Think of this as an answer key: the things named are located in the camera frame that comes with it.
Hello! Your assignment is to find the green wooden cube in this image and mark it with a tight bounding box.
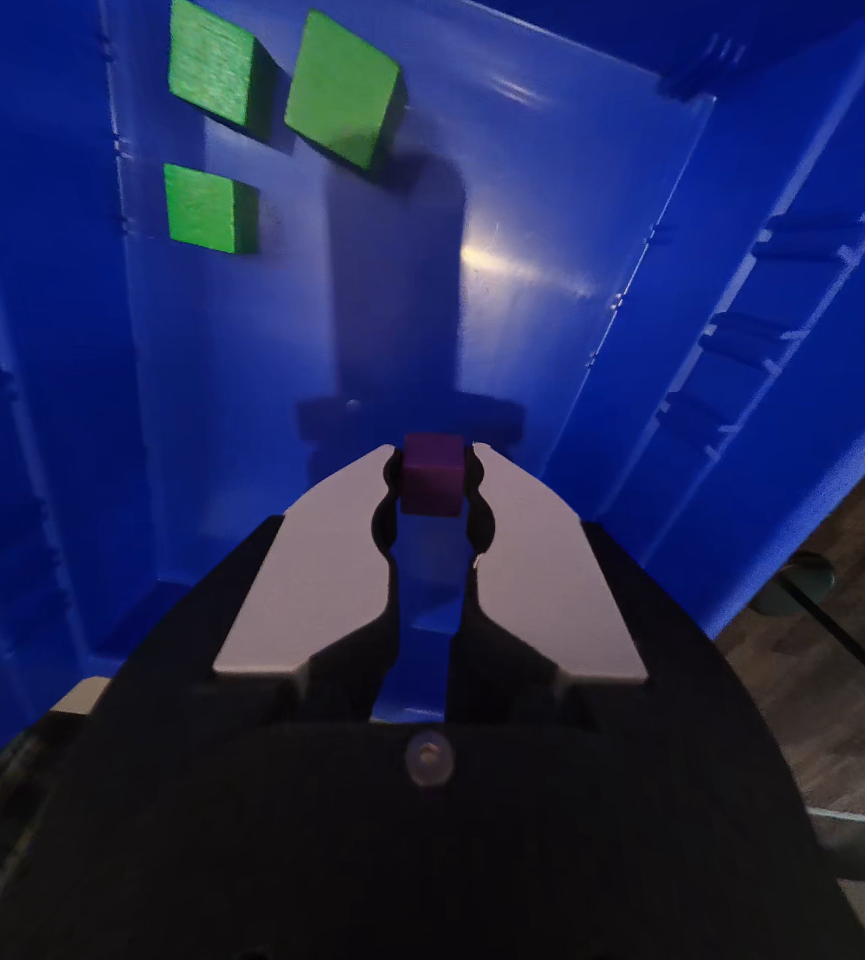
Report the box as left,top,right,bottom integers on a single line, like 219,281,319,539
163,163,261,255
168,0,278,140
284,9,407,177

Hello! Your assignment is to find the blue plastic bin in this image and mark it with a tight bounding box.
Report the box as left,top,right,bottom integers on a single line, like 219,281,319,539
0,0,865,785

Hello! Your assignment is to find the grey round caster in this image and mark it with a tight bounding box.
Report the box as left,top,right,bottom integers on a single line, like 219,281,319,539
749,553,837,618

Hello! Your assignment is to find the thin black rod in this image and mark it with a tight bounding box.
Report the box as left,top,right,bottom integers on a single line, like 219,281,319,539
777,577,865,710

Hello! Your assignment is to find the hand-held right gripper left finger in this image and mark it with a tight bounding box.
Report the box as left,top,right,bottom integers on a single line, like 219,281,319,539
211,442,401,723

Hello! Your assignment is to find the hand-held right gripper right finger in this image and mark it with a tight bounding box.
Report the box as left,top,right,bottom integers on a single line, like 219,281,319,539
446,441,649,723

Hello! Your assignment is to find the purple wooden cube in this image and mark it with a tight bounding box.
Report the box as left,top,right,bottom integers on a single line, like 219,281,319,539
401,432,466,517

